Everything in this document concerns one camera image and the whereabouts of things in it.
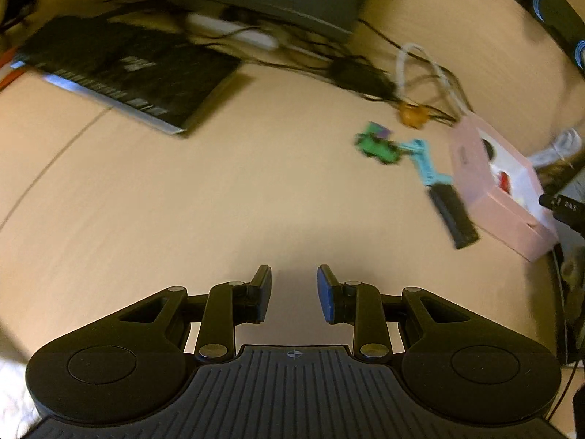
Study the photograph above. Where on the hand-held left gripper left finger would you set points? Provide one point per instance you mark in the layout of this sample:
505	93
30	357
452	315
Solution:
264	292

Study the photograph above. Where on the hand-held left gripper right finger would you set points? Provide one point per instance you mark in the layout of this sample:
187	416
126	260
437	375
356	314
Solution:
325	295

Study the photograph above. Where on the red printed lighter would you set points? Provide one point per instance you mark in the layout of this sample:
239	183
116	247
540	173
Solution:
504	180

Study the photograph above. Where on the pink cardboard box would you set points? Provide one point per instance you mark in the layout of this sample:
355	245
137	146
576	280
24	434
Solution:
484	210

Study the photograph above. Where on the light blue plastic toy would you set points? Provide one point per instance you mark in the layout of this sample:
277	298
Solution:
427	167

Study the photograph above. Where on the green toy car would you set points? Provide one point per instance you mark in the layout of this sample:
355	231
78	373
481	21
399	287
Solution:
377	146

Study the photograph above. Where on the brown bear figurine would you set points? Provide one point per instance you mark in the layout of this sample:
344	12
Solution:
411	115

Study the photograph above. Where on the black power brick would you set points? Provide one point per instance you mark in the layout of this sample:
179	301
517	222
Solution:
361	75

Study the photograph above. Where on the white power strip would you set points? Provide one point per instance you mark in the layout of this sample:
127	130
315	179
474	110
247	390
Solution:
237	32

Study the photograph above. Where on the black book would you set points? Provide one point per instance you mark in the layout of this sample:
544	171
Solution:
123	68

